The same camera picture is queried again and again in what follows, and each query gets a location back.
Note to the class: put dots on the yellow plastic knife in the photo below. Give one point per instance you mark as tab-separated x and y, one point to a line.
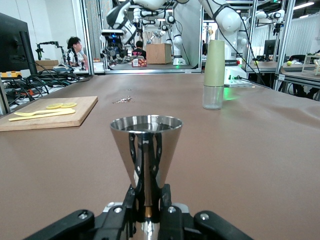
45	116

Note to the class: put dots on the orange printed snack box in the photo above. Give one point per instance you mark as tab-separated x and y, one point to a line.
139	63

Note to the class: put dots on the black computer monitor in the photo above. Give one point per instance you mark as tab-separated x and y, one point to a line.
15	42

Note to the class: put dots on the wooden cutting board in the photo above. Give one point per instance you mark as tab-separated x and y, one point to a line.
50	120

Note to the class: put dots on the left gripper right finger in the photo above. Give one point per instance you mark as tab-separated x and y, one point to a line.
175	225

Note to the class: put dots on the large cardboard box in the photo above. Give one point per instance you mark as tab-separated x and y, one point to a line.
158	53

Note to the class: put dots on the aluminium frame post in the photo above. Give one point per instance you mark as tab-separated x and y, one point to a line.
88	37

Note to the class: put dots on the green bottle with clear base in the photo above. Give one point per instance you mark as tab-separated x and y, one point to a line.
213	65

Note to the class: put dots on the small metal bits on table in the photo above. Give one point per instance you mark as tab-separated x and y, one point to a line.
122	100

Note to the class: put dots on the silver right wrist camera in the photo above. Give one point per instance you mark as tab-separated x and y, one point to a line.
112	31

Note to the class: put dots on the person in black shirt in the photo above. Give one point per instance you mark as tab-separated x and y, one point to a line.
139	51

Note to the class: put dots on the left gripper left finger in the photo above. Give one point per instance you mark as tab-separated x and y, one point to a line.
112	225

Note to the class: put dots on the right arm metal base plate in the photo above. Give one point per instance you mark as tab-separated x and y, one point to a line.
240	84

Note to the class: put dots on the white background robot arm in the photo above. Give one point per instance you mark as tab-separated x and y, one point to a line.
272	15
176	40

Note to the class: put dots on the lemon slice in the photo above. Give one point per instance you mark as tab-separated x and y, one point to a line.
68	105
53	106

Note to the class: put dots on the brown table cover sheet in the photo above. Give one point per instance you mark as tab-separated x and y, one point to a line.
250	175

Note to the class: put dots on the small cardboard box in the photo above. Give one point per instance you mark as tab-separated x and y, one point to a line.
46	65

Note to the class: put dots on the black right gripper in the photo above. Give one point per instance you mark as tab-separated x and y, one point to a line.
113	40

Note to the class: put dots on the steel jigger measuring cup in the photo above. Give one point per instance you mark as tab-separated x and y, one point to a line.
120	136

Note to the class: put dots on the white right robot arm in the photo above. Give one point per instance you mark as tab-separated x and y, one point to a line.
225	17

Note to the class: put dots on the seated person with glasses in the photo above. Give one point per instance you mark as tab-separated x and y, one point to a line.
76	53

